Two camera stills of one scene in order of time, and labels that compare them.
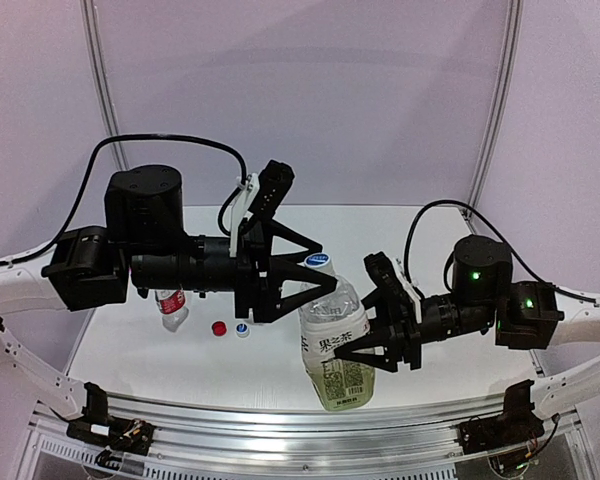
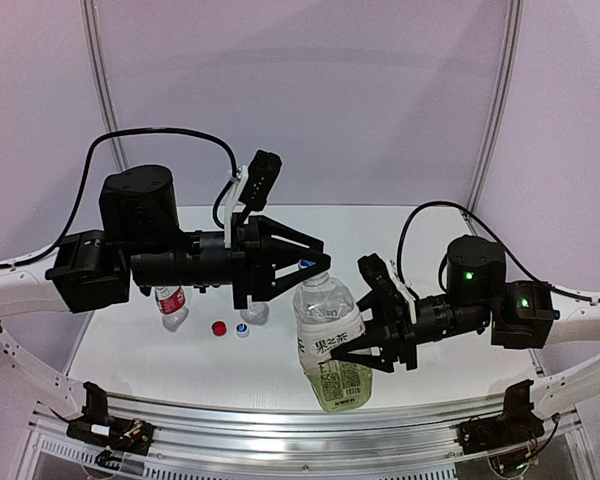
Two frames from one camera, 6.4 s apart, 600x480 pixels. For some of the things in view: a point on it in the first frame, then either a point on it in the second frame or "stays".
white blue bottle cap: (242, 329) stays
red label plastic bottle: (171, 304) stays
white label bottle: (327, 323) stays
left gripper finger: (280, 271) -> (284, 274)
